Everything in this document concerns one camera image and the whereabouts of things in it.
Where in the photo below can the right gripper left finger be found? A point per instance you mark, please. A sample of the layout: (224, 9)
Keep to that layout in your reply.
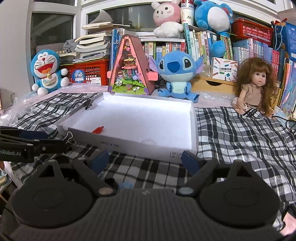
(89, 170)

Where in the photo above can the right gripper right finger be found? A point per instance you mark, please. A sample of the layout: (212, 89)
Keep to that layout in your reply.
(201, 172)

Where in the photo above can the red plastic peg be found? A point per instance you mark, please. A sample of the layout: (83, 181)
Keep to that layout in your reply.
(98, 130)

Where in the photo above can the black binder clip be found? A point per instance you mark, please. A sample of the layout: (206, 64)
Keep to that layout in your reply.
(69, 139)

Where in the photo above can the person's left hand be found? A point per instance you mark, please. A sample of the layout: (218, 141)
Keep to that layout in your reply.
(2, 165)

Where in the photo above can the person's right hand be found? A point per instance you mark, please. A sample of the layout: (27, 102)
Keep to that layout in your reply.
(290, 225)

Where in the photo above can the white cardboard box tray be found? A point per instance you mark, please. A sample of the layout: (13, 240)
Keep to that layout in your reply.
(152, 127)

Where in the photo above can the black clip on box edge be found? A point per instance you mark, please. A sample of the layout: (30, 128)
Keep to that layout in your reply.
(88, 104)

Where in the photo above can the Doraemon plush toy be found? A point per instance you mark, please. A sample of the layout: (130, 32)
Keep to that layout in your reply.
(45, 69)

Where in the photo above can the wooden drawer box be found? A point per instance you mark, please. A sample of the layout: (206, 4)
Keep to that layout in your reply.
(207, 84)

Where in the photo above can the red plastic crate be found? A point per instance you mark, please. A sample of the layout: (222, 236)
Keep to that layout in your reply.
(94, 72)

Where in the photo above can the pink triangular miniature house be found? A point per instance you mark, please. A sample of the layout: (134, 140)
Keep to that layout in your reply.
(131, 73)

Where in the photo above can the brown haired baby doll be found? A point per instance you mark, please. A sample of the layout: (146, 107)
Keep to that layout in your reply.
(255, 87)

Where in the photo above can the white label printer box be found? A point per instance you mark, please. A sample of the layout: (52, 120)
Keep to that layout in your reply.
(224, 69)

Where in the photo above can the Stitch plush toy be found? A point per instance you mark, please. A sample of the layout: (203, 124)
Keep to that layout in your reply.
(177, 68)

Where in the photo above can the stack of paper books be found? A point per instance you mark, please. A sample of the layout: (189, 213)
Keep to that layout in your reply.
(102, 40)

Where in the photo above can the row of upright books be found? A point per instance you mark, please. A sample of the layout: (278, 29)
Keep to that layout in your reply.
(201, 42)

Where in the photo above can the red plastic basket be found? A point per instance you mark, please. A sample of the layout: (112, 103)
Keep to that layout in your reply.
(244, 29)

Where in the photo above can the blue penguin plush toy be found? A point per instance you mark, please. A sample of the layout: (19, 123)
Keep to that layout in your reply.
(215, 17)

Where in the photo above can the pink bunny plush toy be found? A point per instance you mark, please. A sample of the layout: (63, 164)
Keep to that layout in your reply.
(167, 18)

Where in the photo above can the paper cup with red lid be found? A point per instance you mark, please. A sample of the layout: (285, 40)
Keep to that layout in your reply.
(187, 12)

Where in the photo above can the blue cardboard box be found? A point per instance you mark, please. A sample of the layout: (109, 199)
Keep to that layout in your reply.
(284, 35)

